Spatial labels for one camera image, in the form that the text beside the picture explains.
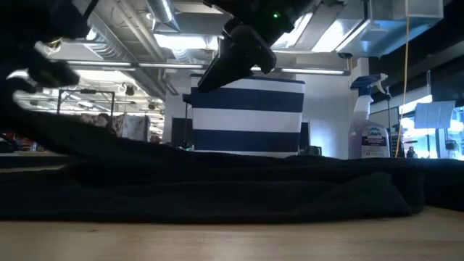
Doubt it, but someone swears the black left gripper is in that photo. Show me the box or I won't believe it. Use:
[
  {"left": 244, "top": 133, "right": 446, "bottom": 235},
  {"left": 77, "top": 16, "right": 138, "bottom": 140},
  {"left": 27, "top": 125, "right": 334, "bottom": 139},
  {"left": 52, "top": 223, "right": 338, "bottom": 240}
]
[{"left": 0, "top": 0, "right": 91, "bottom": 106}]

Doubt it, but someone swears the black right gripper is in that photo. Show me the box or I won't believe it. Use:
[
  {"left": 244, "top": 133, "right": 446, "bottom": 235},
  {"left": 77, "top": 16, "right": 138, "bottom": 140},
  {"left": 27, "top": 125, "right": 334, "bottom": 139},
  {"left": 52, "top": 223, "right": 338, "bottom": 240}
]
[{"left": 197, "top": 0, "right": 316, "bottom": 94}]

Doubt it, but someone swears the black T-shirt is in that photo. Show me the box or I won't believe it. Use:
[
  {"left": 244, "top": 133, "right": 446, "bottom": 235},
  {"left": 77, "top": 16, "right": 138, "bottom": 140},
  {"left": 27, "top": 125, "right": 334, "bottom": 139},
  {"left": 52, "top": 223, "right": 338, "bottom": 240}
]
[{"left": 0, "top": 92, "right": 464, "bottom": 224}]

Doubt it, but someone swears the navy white striped fabric bin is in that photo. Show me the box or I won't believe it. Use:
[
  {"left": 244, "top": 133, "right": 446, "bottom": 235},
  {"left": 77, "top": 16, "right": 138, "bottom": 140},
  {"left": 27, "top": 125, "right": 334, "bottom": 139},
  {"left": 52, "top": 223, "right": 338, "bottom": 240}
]
[{"left": 183, "top": 74, "right": 306, "bottom": 160}]

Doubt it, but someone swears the person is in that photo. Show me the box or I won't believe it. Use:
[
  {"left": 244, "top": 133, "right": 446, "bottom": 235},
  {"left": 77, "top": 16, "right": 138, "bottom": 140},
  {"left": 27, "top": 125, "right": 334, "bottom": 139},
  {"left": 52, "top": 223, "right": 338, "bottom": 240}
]
[{"left": 94, "top": 112, "right": 112, "bottom": 128}]

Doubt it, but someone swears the floral hanging cloth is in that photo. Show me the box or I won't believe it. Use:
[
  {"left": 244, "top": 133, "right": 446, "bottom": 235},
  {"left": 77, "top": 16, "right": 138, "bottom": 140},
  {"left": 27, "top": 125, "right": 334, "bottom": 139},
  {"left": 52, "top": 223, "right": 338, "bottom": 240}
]
[{"left": 81, "top": 114, "right": 126, "bottom": 137}]

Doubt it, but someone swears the white hanging cloth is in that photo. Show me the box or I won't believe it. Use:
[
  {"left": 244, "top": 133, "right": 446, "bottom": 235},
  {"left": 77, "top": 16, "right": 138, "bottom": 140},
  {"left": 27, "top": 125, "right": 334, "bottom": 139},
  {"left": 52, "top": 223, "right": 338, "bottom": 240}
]
[{"left": 123, "top": 115, "right": 150, "bottom": 142}]

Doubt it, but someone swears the spray bottle with blue head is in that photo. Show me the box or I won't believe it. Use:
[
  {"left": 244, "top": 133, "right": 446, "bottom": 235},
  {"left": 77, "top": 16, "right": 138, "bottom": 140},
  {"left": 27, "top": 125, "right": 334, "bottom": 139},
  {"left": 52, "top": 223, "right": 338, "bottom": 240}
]
[{"left": 347, "top": 73, "right": 392, "bottom": 160}]

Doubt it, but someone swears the white board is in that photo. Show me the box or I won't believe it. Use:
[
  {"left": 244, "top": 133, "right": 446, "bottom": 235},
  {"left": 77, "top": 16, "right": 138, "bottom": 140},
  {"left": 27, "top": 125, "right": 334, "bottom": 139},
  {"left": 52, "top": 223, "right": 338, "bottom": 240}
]
[{"left": 414, "top": 100, "right": 457, "bottom": 130}]

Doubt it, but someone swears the black background frame rig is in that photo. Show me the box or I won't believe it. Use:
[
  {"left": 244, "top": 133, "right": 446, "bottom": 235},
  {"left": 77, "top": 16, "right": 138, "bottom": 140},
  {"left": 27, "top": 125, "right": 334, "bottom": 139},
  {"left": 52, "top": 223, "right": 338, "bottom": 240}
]
[{"left": 56, "top": 89, "right": 116, "bottom": 126}]

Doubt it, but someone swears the black aluminium table frame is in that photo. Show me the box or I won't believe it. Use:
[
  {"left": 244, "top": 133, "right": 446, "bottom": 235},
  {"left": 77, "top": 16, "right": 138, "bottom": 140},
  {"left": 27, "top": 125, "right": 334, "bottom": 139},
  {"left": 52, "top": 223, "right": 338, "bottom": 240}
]
[{"left": 0, "top": 155, "right": 70, "bottom": 168}]

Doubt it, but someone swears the silver spiral air duct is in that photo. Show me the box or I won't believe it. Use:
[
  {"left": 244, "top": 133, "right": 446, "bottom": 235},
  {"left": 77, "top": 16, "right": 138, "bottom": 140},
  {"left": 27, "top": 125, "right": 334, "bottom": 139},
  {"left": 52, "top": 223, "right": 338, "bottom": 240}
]
[{"left": 34, "top": 0, "right": 167, "bottom": 97}]

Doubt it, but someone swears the short round air duct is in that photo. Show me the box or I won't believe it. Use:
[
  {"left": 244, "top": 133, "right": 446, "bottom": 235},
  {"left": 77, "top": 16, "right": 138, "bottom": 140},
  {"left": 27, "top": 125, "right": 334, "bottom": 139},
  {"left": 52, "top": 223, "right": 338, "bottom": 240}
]
[{"left": 146, "top": 0, "right": 181, "bottom": 32}]

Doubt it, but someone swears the rectangular metal air duct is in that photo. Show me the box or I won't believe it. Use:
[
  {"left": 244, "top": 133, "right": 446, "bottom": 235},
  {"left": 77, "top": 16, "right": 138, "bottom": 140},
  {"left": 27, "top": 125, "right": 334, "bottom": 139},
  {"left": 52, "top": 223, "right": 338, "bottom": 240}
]
[{"left": 311, "top": 0, "right": 444, "bottom": 58}]

